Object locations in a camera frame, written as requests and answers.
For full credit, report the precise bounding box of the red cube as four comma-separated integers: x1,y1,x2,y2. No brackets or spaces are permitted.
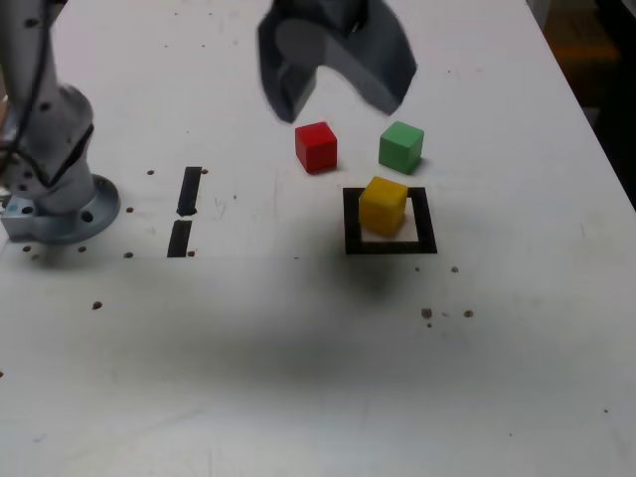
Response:
294,121,339,175

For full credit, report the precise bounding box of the green cube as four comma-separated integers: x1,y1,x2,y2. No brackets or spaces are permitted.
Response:
378,120,425,176

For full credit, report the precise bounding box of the black tape square outline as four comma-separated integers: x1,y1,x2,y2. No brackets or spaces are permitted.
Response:
342,186,438,255

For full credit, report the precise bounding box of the yellow cube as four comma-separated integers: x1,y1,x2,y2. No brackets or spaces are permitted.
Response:
358,176,409,237

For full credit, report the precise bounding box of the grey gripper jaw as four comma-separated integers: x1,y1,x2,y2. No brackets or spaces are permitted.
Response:
256,0,320,126
274,0,419,117

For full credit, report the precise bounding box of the black tape strip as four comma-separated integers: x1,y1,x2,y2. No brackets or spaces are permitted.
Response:
166,166,204,259

